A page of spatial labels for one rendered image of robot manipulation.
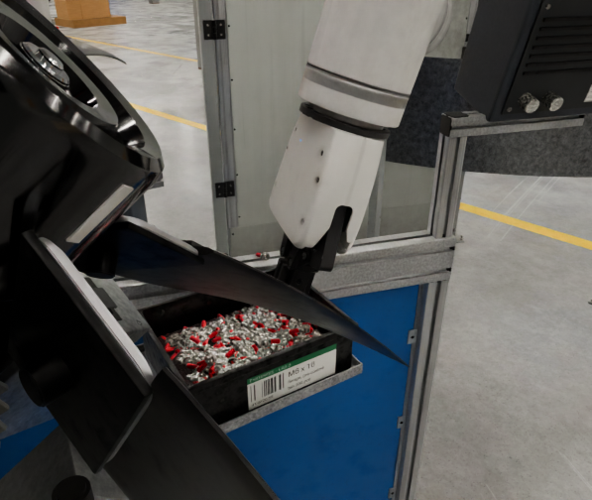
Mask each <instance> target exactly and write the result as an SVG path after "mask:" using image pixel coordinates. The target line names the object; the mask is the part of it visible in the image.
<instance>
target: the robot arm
mask: <svg viewBox="0 0 592 500"><path fill-rule="evenodd" d="M452 13H453V3H452V0H324V4H323V7H322V11H321V14H320V18H319V21H318V25H317V28H316V32H315V35H314V39H313V42H312V45H311V49H310V52H309V56H308V59H307V64H306V67H305V70H304V74H303V77H302V81H301V84H300V87H299V91H298V95H299V96H300V97H301V98H302V99H304V100H306V101H308V102H302V103H301V105H300V108H299V111H300V112H301V114H300V116H299V118H298V120H297V123H296V126H295V128H294V130H293V132H292V135H291V137H290V140H289V143H288V145H287V148H286V151H285V154H284V157H283V160H282V162H281V165H280V168H279V171H278V174H277V177H276V180H275V183H274V186H273V189H272V192H271V196H270V200H269V205H270V209H271V211H272V213H273V215H274V217H275V218H276V219H277V221H278V222H279V224H280V225H281V227H282V228H283V230H284V231H285V232H284V237H283V241H282V245H281V249H280V255H281V256H282V257H285V258H279V261H278V264H277V267H276V270H275V274H274V278H276V279H278V280H280V281H282V282H284V283H286V284H288V285H290V286H292V287H294V288H296V289H297V290H299V291H301V292H303V293H305V294H306V295H308V293H309V290H310V287H311V284H312V281H313V278H314V275H315V273H318V271H325V272H331V271H332V269H333V266H334V261H335V257H336V253H338V254H342V255H343V254H345V253H347V252H348V251H349V250H350V248H351V247H352V245H353V243H354V241H355V238H356V236H357V234H358V231H359V228H360V226H361V223H362V220H363V217H364V214H365V211H366V208H367V205H368V202H369V198H370V195H371V192H372V188H373V185H374V181H375V178H376V174H377V171H378V167H379V163H380V159H381V154H382V150H383V145H384V140H385V139H388V138H389V136H390V133H391V132H390V130H389V129H387V128H386V127H392V128H397V127H399V125H400V122H401V120H402V117H403V114H404V111H405V109H406V106H407V103H408V101H409V98H410V95H411V93H412V90H413V87H414V83H415V80H416V77H417V75H418V72H419V69H420V66H421V64H422V61H423V58H424V55H427V54H428V53H430V52H431V51H433V50H434V49H435V48H436V47H437V46H438V45H439V44H440V43H441V42H442V41H443V39H444V38H445V36H446V34H447V32H448V30H449V27H450V24H451V20H452ZM313 249H314V250H313Z"/></svg>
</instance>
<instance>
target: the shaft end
mask: <svg viewBox="0 0 592 500"><path fill-rule="evenodd" d="M21 46H22V48H23V50H24V51H25V53H26V54H27V55H28V56H29V57H30V59H31V60H32V61H33V62H34V63H35V64H36V65H37V66H38V67H39V68H41V69H42V70H43V71H44V72H45V73H46V74H48V75H49V76H50V77H51V78H53V79H54V80H56V81H57V82H59V83H60V84H62V85H65V86H69V84H70V82H69V77H68V75H67V74H66V73H65V71H64V70H63V64H62V63H61V61H60V60H59V59H58V58H57V57H56V56H55V55H54V54H53V53H51V52H50V51H49V50H47V49H46V48H39V47H37V46H36V45H34V44H32V43H30V42H23V43H22V44H21Z"/></svg>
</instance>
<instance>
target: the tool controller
mask: <svg viewBox="0 0 592 500"><path fill-rule="evenodd" d="M454 87H455V90H456V91H457V92H458V93H459V94H460V95H461V96H462V97H463V98H464V99H465V100H466V101H467V102H468V103H469V104H470V105H471V106H472V107H474V108H475V109H476V110H477V111H478V112H479V113H482V114H484V115H486V120H487V121H489V122H499V121H511V120H522V119H533V118H544V117H555V116H567V115H578V114H589V113H592V0H480V1H479V5H478V8H477V11H476V15H475V18H474V22H473V25H472V28H471V32H470V35H469V39H468V42H467V46H466V49H465V52H464V56H463V59H462V63H461V66H460V70H459V72H458V75H457V79H456V82H455V86H454Z"/></svg>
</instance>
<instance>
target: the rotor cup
mask: <svg viewBox="0 0 592 500"><path fill-rule="evenodd" d="M23 42H30V43H32V44H34V45H36V46H37V47H39V48H46V49H47V50H49V51H50V52H51V53H53V54H54V55H55V56H56V57H57V58H58V59H59V60H60V61H61V63H62V64H63V70H64V71H65V73H66V74H67V75H68V77H69V82H70V84H69V86H65V85H62V84H60V83H59V82H57V81H56V80H54V79H53V78H51V77H50V76H49V75H48V74H46V73H45V72H44V71H43V70H42V69H41V68H39V67H38V66H37V65H36V64H35V63H34V62H33V61H32V60H31V59H30V57H29V56H28V55H27V54H26V53H25V51H24V50H23V48H22V46H21V44H22V43H23ZM164 167H165V164H164V159H163V155H162V151H161V148H160V145H159V143H158V141H157V139H156V137H155V136H154V134H153V133H152V131H151V130H150V128H149V127H148V125H147V124H146V122H145V121H144V120H143V118H142V117H141V116H140V115H139V113H138V112H137V111H136V110H135V108H134V107H133V106H132V105H131V103H130V102H129V101H128V100H127V99H126V98H125V96H124V95H123V94H122V93H121V92H120V91H119V90H118V89H117V87H116V86H115V85H114V84H113V83H112V82H111V81H110V80H109V79H108V78H107V77H106V76H105V74H104V73H103V72H102V71H101V70H100V69H99V68H98V67H97V66H96V65H95V64H94V63H93V62H92V61H91V60H90V59H89V58H88V57H87V56H86V55H85V54H84V53H83V52H82V51H81V50H80V49H79V48H78V47H77V46H76V45H75V44H74V43H73V42H72V41H71V40H70V39H68V38H67V37H66V36H65V35H64V34H63V33H62V32H61V31H60V30H59V29H58V28H57V27H56V26H55V25H53V24H52V23H51V22H50V21H49V20H48V19H47V18H46V17H45V16H44V15H42V14H41V13H40V12H39V11H38V10H37V9H36V8H34V7H33V6H32V5H31V4H30V3H29V2H28V1H26V0H0V374H1V373H2V372H3V371H4V370H5V369H6V368H7V367H8V366H9V365H10V364H11V363H12V362H13V359H12V357H11V356H10V354H9V353H8V343H9V334H10V325H11V317H12V308H13V300H14V292H15V283H16V274H17V266H18V257H19V248H20V239H21V234H22V233H23V232H24V231H27V230H32V231H33V232H34V233H35V234H36V236H37V237H38V238H41V237H44V238H47V239H49V240H51V241H52V242H53V243H54V244H55V245H56V246H57V247H58V248H59V249H60V250H62V252H63V253H64V254H65V255H66V256H67V257H68V259H69V260H70V261H71V263H73V262H74V261H75V260H76V259H77V258H78V257H79V256H80V255H81V254H82V253H83V252H85V251H86V250H87V249H88V248H89V247H90V246H91V245H92V244H93V243H94V242H95V241H96V240H97V239H98V238H99V237H100V236H101V235H102V234H103V233H104V232H105V231H106V230H107V229H108V228H109V227H110V226H111V225H112V224H113V223H114V222H115V221H116V220H118V219H119V218H120V217H121V216H122V215H123V214H124V213H125V212H126V211H127V210H128V209H129V208H130V207H131V206H132V205H133V204H134V203H135V202H136V201H137V200H138V199H139V198H140V197H141V196H142V195H143V194H144V193H145V192H146V191H147V190H148V189H149V188H151V187H152V186H153V185H154V184H155V183H156V181H157V180H158V178H159V176H160V175H161V173H162V171H163V170H164ZM122 185H125V186H128V187H131V188H133V189H134V190H132V191H131V192H130V193H129V194H128V195H127V196H126V197H125V198H124V199H123V200H122V201H121V202H120V203H119V204H118V205H117V206H116V207H115V208H114V209H113V210H112V211H111V212H110V213H109V214H108V215H107V216H106V217H105V218H104V219H103V220H102V221H101V222H100V223H99V224H98V225H97V226H96V227H94V228H93V229H92V230H91V231H90V232H89V233H88V234H87V235H86V236H85V237H84V238H83V239H82V240H81V241H80V242H79V243H73V242H67V241H66V239H67V238H68V237H69V236H70V235H71V234H72V233H73V232H74V231H75V230H76V229H77V228H78V227H79V226H80V225H81V224H82V223H83V222H84V221H85V220H86V219H87V218H88V217H89V216H90V215H91V214H92V213H93V212H94V211H95V210H97V209H98V208H99V207H100V206H101V205H102V204H103V203H104V202H105V201H106V200H107V199H108V198H109V197H110V196H111V195H112V194H113V193H114V192H115V191H116V190H117V189H118V188H119V187H120V186H122Z"/></svg>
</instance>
